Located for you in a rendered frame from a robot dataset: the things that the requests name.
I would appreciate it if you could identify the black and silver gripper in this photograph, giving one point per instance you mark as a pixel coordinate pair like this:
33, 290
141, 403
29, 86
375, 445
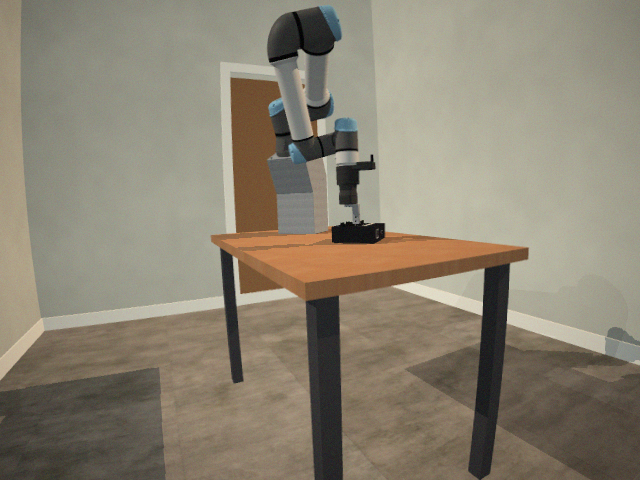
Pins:
347, 176

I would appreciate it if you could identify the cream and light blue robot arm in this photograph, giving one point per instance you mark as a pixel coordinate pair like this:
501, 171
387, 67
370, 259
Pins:
316, 29

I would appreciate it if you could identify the black lighting desk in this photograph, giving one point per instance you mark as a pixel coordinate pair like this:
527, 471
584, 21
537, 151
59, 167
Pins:
358, 233

